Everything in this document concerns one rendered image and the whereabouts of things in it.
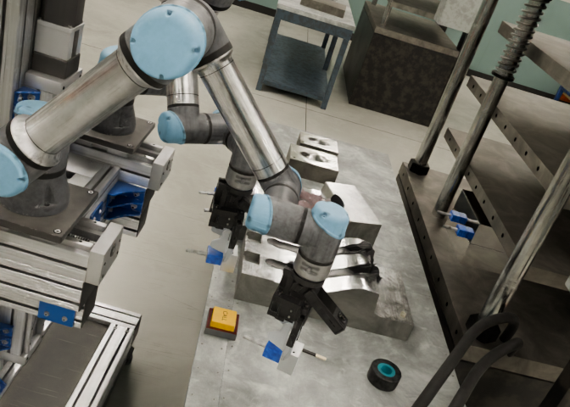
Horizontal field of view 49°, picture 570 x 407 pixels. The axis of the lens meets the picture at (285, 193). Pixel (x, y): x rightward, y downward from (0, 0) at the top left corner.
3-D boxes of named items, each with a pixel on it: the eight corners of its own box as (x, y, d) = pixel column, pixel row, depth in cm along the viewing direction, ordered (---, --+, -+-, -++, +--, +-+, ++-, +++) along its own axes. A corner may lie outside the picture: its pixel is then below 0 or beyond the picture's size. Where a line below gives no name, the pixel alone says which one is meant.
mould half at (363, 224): (231, 239, 197) (239, 209, 192) (215, 196, 218) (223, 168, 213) (371, 251, 215) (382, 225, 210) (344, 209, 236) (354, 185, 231)
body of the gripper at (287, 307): (276, 298, 138) (292, 253, 133) (312, 314, 137) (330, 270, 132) (265, 317, 132) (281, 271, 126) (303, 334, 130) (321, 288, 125)
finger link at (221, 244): (205, 258, 160) (214, 224, 158) (228, 262, 161) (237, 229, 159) (206, 262, 157) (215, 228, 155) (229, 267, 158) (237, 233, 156)
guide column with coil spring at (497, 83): (403, 281, 273) (542, -20, 214) (401, 273, 277) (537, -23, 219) (415, 284, 273) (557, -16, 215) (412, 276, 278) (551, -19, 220)
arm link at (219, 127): (198, 103, 154) (217, 124, 146) (237, 105, 160) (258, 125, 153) (191, 132, 157) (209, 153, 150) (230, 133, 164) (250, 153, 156)
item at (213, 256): (182, 264, 161) (187, 247, 158) (184, 253, 165) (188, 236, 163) (232, 273, 163) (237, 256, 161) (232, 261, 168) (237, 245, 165)
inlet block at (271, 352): (237, 351, 139) (243, 332, 137) (244, 337, 143) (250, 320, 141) (291, 376, 137) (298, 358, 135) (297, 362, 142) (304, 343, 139)
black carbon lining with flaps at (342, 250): (262, 271, 174) (271, 243, 170) (265, 240, 189) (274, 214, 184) (381, 301, 178) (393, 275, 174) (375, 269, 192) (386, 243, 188)
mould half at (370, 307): (233, 298, 171) (245, 259, 165) (241, 247, 194) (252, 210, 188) (405, 341, 177) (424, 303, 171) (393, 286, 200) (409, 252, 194)
